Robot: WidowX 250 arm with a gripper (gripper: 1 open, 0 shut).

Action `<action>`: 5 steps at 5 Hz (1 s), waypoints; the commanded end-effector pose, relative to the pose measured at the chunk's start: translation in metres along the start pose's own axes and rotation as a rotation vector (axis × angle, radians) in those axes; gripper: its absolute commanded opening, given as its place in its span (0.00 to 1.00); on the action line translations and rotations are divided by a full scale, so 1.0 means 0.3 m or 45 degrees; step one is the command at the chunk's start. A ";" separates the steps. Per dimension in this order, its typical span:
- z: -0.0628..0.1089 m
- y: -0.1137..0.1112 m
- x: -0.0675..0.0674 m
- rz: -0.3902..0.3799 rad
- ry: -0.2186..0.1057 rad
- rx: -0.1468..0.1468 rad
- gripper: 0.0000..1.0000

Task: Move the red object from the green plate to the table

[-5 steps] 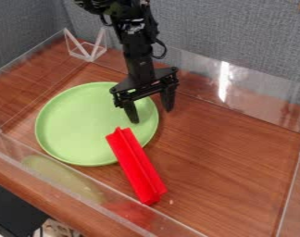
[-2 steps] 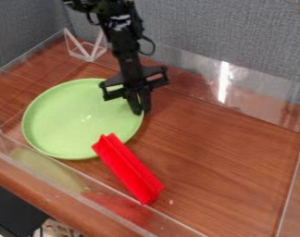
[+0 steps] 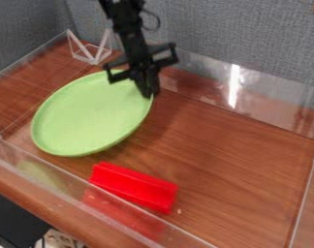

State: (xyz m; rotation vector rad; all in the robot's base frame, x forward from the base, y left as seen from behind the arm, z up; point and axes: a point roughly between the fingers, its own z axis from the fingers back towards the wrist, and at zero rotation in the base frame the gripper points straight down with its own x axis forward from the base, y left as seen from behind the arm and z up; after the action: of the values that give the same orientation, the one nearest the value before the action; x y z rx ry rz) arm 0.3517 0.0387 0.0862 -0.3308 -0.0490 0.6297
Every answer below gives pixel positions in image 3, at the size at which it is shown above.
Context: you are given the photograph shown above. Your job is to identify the black cable loop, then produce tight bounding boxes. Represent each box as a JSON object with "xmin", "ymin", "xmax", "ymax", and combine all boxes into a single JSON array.
[{"xmin": 138, "ymin": 9, "xmax": 162, "ymax": 33}]

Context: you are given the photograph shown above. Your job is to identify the clear acrylic enclosure wall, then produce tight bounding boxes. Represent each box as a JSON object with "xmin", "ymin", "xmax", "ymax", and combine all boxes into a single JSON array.
[{"xmin": 0, "ymin": 36, "xmax": 314, "ymax": 248}]

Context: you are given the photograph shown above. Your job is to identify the clear acrylic corner bracket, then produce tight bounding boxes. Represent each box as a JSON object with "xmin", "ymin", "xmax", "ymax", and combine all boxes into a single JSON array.
[{"xmin": 66, "ymin": 29, "xmax": 112, "ymax": 65}]

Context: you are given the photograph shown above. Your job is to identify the green round plate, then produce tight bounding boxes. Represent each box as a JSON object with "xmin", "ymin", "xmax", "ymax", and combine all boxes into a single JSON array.
[{"xmin": 31, "ymin": 72, "xmax": 153, "ymax": 157}]

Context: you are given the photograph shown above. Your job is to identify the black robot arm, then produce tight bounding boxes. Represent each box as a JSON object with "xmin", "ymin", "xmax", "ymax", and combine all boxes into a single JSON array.
[{"xmin": 98, "ymin": 0, "xmax": 178, "ymax": 99}]

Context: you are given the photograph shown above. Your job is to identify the red cross-shaped bar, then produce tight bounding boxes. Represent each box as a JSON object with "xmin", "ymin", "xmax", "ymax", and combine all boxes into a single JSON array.
[{"xmin": 88, "ymin": 162, "xmax": 178, "ymax": 214}]

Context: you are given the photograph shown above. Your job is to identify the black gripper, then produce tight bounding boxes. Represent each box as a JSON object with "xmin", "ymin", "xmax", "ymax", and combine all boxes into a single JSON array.
[{"xmin": 103, "ymin": 28, "xmax": 178, "ymax": 99}]

